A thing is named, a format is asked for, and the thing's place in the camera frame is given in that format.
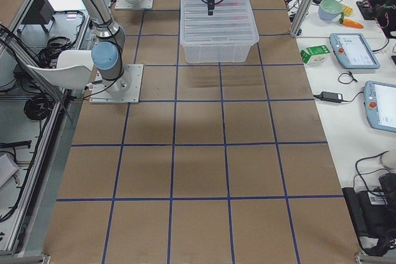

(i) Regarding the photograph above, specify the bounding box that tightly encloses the clear plastic box lid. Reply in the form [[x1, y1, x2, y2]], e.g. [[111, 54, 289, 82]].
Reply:
[[180, 0, 259, 46]]

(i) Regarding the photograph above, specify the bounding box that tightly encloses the clear plastic storage box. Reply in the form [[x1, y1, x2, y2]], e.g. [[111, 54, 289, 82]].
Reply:
[[179, 0, 260, 64]]

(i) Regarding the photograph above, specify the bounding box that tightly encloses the green blue bowl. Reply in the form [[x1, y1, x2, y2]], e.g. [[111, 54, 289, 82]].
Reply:
[[318, 0, 343, 20]]

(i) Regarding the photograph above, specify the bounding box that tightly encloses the green milk carton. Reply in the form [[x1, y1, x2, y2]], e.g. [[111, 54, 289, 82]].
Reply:
[[300, 45, 330, 64]]

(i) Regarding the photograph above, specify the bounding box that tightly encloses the toy carrot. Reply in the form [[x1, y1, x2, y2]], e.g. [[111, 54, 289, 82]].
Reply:
[[339, 12, 364, 29]]

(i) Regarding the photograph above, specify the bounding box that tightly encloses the far teach pendant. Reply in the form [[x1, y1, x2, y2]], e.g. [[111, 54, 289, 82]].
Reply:
[[329, 33, 380, 69]]

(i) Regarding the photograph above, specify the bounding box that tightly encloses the teach pendant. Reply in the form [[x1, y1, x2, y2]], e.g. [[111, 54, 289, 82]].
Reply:
[[363, 80, 395, 132], [329, 33, 380, 69]]

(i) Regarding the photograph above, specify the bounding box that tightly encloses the black power adapter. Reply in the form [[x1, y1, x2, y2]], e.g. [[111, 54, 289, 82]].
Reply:
[[313, 91, 343, 103]]

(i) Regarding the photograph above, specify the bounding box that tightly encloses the white chair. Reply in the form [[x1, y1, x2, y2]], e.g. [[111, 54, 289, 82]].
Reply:
[[27, 50, 93, 90]]

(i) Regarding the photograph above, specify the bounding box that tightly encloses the near teach pendant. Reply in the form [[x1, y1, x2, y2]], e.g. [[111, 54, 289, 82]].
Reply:
[[363, 80, 395, 132]]

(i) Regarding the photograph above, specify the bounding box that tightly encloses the black cable coil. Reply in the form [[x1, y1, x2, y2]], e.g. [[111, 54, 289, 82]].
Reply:
[[24, 95, 52, 121]]

